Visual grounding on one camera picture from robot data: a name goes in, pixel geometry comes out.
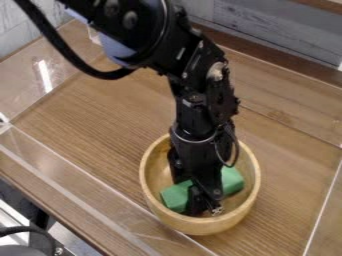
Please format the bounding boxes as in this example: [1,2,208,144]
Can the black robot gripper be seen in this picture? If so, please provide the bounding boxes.
[167,124,239,216]

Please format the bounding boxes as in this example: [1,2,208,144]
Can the green rectangular block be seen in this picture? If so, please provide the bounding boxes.
[159,167,244,215]

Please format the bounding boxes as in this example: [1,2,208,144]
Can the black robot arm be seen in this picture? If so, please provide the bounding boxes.
[59,0,239,216]

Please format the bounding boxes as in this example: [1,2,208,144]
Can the brown wooden bowl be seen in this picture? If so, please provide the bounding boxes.
[139,134,260,236]

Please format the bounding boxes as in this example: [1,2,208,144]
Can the black metal frame corner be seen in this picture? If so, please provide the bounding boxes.
[28,223,76,256]

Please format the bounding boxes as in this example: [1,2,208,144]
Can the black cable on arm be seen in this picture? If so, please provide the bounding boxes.
[12,0,135,81]

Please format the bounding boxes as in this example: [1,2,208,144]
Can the black cable bottom left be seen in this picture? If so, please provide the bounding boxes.
[0,224,55,256]

